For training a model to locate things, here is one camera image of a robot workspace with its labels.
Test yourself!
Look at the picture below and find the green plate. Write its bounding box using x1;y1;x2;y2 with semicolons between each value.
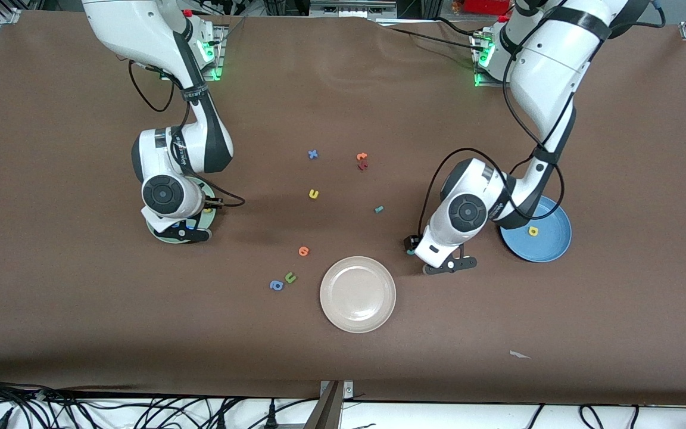
146;178;219;245

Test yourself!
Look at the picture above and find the beige plate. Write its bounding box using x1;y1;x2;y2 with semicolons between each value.
320;256;397;334

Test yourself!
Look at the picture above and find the brown table cover sheet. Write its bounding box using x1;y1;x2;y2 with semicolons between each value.
0;9;686;406

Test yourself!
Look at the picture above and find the blue plate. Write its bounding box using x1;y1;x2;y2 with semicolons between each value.
500;194;573;263

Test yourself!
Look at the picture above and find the grey equipment box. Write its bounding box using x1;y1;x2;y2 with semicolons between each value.
310;0;397;17

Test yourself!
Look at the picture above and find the red box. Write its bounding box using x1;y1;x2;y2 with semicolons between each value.
464;0;510;15

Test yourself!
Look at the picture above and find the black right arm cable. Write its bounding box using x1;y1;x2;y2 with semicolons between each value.
127;57;246;208

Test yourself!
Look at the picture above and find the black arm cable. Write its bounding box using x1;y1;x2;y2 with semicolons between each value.
417;0;668;239
127;57;246;208

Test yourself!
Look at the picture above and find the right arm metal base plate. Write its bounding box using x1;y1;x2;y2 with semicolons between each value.
200;24;229;81

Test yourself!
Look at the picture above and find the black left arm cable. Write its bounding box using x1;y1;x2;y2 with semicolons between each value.
417;0;668;239

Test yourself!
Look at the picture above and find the grey metal table bracket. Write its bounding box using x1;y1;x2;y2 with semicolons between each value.
304;380;354;429

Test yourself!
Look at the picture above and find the thin black base cable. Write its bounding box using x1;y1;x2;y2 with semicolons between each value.
379;17;481;48

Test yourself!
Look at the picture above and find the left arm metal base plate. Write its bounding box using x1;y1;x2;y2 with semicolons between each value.
469;27;513;88

